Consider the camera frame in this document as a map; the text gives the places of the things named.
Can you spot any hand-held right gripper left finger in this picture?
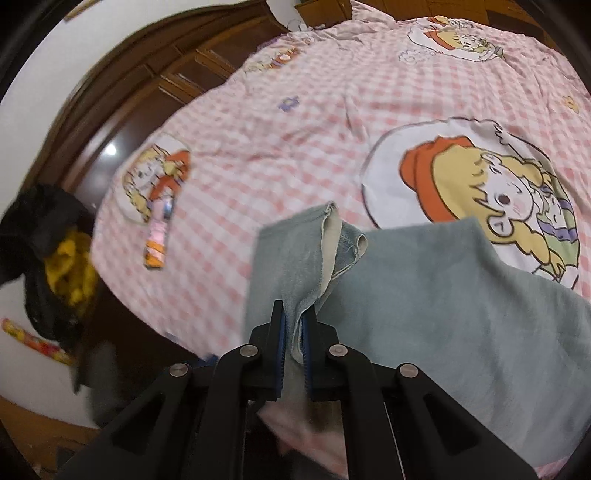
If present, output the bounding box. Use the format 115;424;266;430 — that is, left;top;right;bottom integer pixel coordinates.
55;299;286;480

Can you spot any wooden headboard cabinet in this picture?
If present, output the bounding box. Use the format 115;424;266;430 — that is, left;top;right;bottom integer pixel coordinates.
294;0;354;21

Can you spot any yellow cloth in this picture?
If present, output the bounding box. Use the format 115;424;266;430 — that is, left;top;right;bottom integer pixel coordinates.
45;230;99;308

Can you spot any colourful printed wrapper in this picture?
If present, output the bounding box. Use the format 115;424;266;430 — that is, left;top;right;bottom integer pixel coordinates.
0;318;75;366

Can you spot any pink checkered printed blanket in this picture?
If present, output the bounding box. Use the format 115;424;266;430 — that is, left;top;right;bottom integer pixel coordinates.
90;0;591;365

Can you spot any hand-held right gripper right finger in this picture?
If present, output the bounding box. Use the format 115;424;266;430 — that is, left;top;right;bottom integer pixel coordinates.
302;306;539;480

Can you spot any person's pink clothing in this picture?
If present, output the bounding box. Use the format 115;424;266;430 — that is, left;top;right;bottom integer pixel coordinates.
256;397;352;478

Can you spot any dark wooden wardrobe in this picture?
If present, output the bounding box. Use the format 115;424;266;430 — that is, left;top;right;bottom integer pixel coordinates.
18;0;289;217

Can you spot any black bag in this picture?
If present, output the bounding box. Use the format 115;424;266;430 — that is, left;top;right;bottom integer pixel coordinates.
0;184;100;393

